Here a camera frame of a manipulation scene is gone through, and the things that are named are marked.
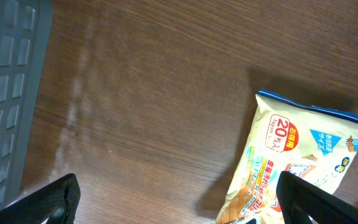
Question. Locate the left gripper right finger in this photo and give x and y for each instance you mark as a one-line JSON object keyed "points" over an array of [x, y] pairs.
{"points": [[302, 202]]}

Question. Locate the grey plastic mesh basket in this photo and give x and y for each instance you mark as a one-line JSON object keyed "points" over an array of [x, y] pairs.
{"points": [[25, 27]]}

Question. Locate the yellow wet wipes pack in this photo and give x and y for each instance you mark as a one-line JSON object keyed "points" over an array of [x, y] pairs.
{"points": [[314, 143]]}

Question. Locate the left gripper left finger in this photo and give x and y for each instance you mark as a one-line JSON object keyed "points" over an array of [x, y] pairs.
{"points": [[55, 203]]}

